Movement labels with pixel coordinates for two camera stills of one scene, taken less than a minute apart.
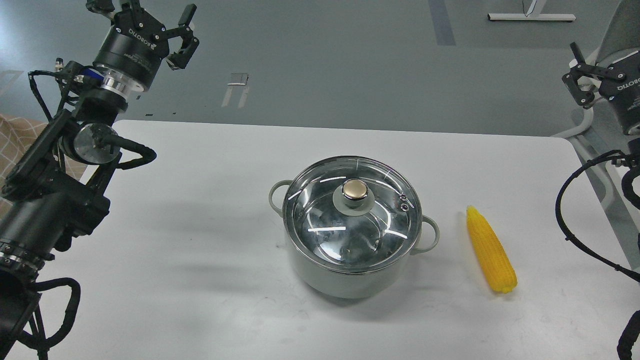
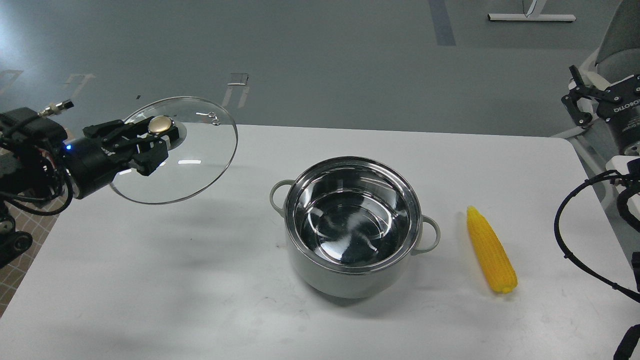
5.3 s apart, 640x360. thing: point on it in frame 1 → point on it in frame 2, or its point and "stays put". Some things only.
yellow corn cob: [492, 250] stays put
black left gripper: [136, 43] → [91, 160]
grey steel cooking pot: [352, 225] stays put
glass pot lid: [351, 214] → [204, 152]
